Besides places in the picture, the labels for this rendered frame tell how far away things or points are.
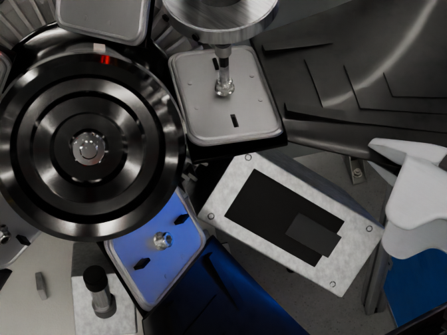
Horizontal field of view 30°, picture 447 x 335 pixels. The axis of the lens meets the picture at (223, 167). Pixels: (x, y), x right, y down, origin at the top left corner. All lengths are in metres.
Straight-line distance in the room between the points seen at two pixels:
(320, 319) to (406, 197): 1.28
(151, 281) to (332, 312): 1.24
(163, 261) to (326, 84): 0.17
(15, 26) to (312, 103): 0.24
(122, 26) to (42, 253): 0.34
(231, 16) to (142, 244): 0.18
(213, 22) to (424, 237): 0.20
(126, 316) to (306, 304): 1.08
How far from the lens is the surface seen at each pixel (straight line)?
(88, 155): 0.51
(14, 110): 0.51
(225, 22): 0.48
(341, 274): 0.73
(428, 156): 0.53
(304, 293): 1.82
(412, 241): 0.56
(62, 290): 0.84
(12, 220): 0.60
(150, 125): 0.52
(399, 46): 0.61
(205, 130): 0.55
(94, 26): 0.57
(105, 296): 0.72
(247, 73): 0.59
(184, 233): 0.62
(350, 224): 0.72
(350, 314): 1.80
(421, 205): 0.52
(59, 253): 0.83
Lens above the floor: 1.63
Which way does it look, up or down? 55 degrees down
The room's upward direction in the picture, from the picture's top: 3 degrees counter-clockwise
